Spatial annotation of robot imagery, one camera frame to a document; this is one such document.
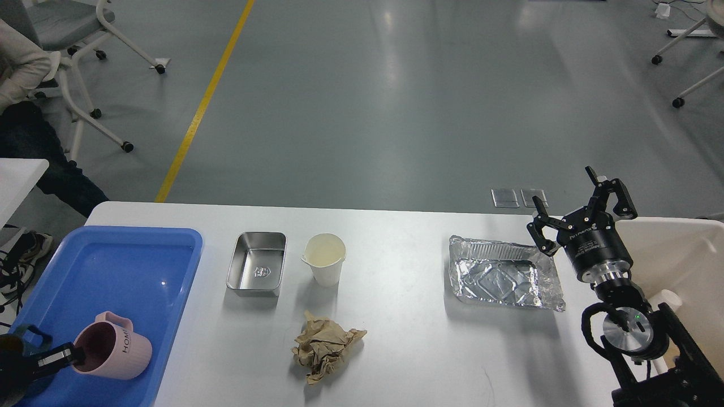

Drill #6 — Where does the small white side table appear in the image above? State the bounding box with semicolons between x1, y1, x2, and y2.
1;158;49;226

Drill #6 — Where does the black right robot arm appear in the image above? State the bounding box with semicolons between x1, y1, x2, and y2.
527;166;723;406

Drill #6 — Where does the white paper cup in bin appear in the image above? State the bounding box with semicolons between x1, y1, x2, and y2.
648;289;683;311

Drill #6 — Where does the crumpled brown paper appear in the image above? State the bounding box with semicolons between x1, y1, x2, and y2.
291;310;368;386

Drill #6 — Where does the stainless steel rectangular container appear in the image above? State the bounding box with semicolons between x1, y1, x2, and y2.
226;231;287;298

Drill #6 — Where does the left floor socket plate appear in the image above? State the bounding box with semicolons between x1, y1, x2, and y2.
491;188;520;209

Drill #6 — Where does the white plastic bin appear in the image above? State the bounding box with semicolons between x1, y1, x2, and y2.
616;218;723;375

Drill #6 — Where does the seated person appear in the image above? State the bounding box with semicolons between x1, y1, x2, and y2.
1;21;109;218

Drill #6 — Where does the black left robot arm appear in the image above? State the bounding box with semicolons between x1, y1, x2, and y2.
1;334;87;406

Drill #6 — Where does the white chair legs right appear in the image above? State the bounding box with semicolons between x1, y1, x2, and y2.
650;0;724;108

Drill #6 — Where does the pink ceramic mug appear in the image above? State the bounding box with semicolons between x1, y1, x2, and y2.
72;311;153;380

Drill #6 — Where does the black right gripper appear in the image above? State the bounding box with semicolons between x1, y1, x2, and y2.
527;166;638;283

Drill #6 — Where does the grey office chair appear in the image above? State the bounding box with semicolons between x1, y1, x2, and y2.
2;1;170;164

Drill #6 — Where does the aluminium foil tray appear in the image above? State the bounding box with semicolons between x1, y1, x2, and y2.
447;235;566;312

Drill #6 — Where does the dark blue HOME mug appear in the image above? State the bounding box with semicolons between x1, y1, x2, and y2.
8;324;53;357

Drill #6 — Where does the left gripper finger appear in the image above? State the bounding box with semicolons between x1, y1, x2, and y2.
23;345;85;374

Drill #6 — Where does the blue plastic tray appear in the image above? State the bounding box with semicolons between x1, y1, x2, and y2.
12;226;202;406

